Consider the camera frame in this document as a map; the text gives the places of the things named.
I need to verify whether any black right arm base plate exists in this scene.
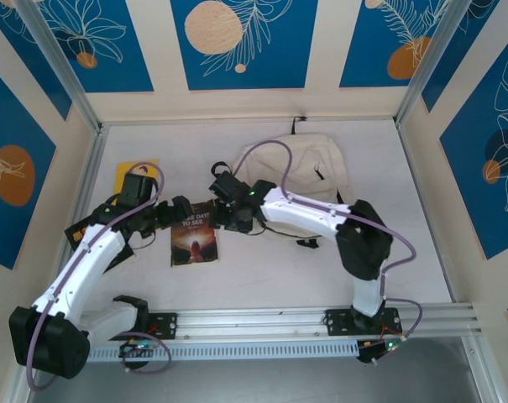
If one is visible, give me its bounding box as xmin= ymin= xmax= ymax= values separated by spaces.
xmin=325 ymin=307 xmax=402 ymax=337

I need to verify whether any black book with yellow title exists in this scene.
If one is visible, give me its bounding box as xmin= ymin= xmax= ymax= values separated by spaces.
xmin=65 ymin=217 xmax=136 ymax=272

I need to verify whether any grey slotted cable duct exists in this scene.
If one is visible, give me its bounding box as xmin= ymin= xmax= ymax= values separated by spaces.
xmin=38 ymin=339 xmax=360 ymax=364

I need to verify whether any grey brushed metal panel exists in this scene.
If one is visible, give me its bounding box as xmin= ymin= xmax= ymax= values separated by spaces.
xmin=26 ymin=361 xmax=481 ymax=403

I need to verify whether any aluminium corner post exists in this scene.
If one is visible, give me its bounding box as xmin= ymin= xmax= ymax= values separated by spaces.
xmin=395 ymin=0 xmax=469 ymax=127
xmin=14 ymin=0 xmax=102 ymax=132

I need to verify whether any blue panel with peach circle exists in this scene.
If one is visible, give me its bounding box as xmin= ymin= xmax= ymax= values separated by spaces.
xmin=170 ymin=0 xmax=320 ymax=92

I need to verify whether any cream canvas backpack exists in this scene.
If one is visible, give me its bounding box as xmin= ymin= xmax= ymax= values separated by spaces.
xmin=211 ymin=116 xmax=356 ymax=251

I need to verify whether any blue panel fern orange circle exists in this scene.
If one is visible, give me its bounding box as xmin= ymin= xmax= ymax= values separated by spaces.
xmin=338 ymin=0 xmax=452 ymax=89

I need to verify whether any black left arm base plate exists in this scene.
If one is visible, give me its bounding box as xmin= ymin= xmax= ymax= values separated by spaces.
xmin=101 ymin=311 xmax=180 ymax=341

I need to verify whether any dark Three Days book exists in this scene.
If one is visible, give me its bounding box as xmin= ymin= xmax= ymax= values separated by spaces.
xmin=170 ymin=200 xmax=222 ymax=267

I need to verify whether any blue panel with flower outline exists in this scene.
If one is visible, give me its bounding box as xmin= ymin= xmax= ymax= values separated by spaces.
xmin=33 ymin=0 xmax=154 ymax=94

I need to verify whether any aluminium table side rail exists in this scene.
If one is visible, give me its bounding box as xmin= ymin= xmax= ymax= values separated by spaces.
xmin=394 ymin=119 xmax=457 ymax=304
xmin=47 ymin=125 xmax=108 ymax=312

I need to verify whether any blue panel dark circle flower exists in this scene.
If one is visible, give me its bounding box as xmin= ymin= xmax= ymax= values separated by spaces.
xmin=439 ymin=41 xmax=508 ymax=260

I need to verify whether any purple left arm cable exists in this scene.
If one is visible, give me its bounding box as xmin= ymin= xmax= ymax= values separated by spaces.
xmin=24 ymin=161 xmax=173 ymax=392

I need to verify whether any yellow book with cartoon cover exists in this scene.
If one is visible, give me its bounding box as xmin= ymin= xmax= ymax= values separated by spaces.
xmin=115 ymin=158 xmax=160 ymax=191

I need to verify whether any blue wall panel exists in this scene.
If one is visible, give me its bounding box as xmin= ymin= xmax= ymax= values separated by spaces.
xmin=0 ymin=0 xmax=74 ymax=123
xmin=421 ymin=0 xmax=500 ymax=113

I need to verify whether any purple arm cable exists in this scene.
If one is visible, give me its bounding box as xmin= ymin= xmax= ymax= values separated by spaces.
xmin=24 ymin=161 xmax=173 ymax=392
xmin=236 ymin=140 xmax=425 ymax=365

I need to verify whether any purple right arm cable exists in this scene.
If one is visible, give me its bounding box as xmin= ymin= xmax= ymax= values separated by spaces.
xmin=236 ymin=140 xmax=425 ymax=365

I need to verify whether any aluminium front rail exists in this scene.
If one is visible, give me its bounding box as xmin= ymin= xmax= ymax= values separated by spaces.
xmin=20 ymin=302 xmax=484 ymax=348

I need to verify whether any blue panel flower orange circle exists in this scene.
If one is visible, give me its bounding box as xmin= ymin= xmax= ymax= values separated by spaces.
xmin=0 ymin=58 xmax=57 ymax=270

